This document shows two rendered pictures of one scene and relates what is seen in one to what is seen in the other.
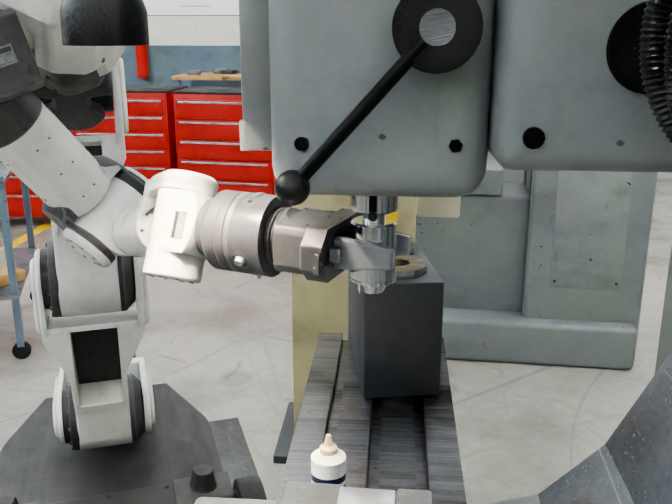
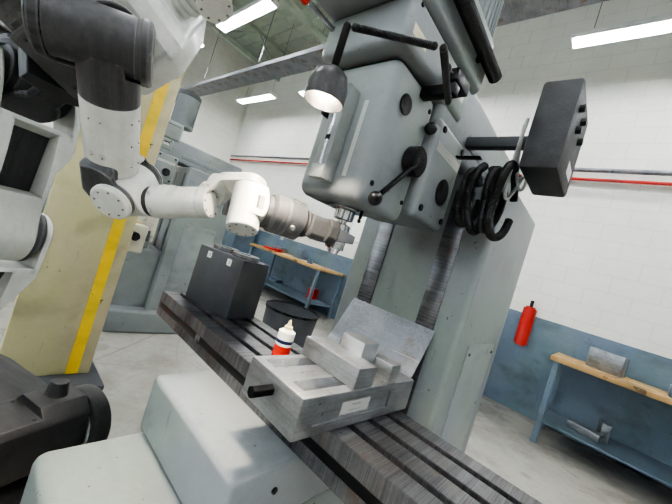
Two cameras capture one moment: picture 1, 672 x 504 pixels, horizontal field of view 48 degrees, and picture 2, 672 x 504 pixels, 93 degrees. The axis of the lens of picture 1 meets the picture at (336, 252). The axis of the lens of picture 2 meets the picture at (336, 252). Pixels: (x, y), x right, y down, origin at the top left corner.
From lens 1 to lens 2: 69 cm
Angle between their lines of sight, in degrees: 55
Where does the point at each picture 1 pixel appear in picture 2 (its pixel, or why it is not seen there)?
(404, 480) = not seen: hidden behind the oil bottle
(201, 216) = (273, 201)
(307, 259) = (333, 232)
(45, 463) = not seen: outside the picture
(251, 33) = (340, 130)
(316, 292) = (44, 282)
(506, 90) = (418, 190)
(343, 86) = (387, 168)
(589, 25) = (436, 180)
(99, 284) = (18, 235)
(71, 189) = (129, 159)
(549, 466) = not seen: hidden behind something
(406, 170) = (389, 206)
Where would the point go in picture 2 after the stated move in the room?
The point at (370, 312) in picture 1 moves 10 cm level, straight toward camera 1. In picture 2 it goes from (241, 275) to (261, 284)
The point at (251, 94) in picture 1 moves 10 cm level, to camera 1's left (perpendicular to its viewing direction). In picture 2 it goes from (332, 155) to (301, 132)
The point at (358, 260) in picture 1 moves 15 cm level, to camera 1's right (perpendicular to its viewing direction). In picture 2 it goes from (342, 238) to (372, 250)
